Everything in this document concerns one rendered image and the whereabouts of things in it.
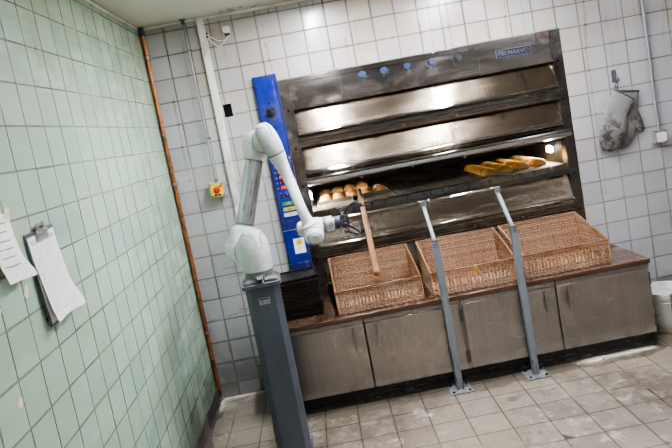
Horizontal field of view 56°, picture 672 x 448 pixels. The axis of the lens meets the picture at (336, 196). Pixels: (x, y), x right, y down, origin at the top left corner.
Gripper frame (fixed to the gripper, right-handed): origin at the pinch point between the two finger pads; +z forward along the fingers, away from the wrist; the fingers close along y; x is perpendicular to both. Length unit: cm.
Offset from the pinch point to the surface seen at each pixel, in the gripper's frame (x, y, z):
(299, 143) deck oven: -73, -47, -32
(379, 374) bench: -19, 101, -9
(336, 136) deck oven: -73, -47, -6
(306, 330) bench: -19, 65, -48
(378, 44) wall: -72, -102, 32
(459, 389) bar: -13, 118, 38
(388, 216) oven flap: -74, 14, 19
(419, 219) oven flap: -72, 20, 40
